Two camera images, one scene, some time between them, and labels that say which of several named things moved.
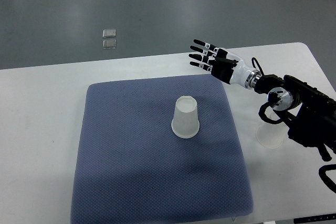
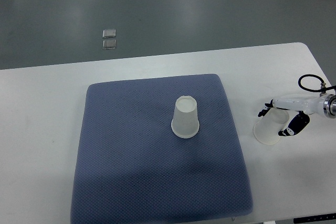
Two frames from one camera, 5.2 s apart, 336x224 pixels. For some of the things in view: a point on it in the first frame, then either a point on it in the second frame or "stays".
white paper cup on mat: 185,123 stays
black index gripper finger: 207,67 -> 264,112
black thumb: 223,60 -> 296,125
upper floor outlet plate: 109,33 stays
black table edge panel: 317,218 stays
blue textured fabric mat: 157,150 stays
